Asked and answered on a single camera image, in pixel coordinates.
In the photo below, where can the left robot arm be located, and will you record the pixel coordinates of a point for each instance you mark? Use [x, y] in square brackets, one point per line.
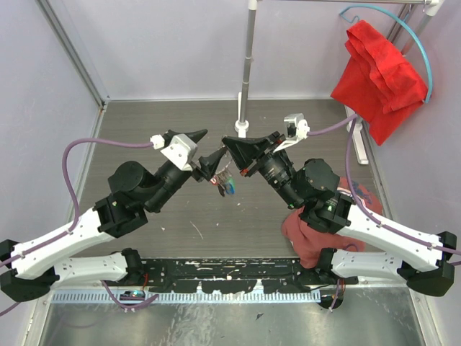
[34, 268]

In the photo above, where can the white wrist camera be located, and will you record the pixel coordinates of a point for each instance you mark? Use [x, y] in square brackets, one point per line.
[297, 131]
[180, 150]

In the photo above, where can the maroon printed t-shirt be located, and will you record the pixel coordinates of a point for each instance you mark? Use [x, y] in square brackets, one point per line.
[308, 243]

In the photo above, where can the blue clothes hanger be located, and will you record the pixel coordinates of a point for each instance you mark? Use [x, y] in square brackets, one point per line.
[407, 29]

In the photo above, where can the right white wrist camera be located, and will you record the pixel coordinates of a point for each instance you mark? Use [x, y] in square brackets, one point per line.
[297, 131]

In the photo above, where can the red cloth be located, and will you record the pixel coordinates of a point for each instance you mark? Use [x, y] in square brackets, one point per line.
[378, 83]

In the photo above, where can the white pole base foot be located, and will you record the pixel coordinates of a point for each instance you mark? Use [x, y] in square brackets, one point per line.
[241, 127]

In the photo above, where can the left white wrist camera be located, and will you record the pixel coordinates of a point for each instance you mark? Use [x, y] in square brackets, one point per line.
[180, 150]

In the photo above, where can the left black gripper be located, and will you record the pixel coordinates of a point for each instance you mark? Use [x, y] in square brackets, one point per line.
[209, 165]

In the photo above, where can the black mounting plate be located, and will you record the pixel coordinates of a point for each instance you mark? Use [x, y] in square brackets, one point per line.
[227, 275]

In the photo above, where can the metal rack pole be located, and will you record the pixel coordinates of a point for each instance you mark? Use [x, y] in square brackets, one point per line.
[252, 8]

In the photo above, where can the aluminium corner profile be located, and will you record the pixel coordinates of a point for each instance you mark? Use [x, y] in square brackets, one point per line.
[61, 23]

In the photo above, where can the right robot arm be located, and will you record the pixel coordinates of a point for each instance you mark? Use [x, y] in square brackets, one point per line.
[422, 260]

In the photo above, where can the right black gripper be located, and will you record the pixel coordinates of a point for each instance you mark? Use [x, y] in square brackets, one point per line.
[245, 151]

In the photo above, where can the metal keyring with keys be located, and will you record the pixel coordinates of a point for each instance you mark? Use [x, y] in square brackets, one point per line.
[226, 184]

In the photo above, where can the red tagged key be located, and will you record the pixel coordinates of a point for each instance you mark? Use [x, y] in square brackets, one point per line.
[213, 178]

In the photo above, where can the slotted cable duct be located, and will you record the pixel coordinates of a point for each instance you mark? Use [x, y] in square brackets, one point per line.
[257, 296]

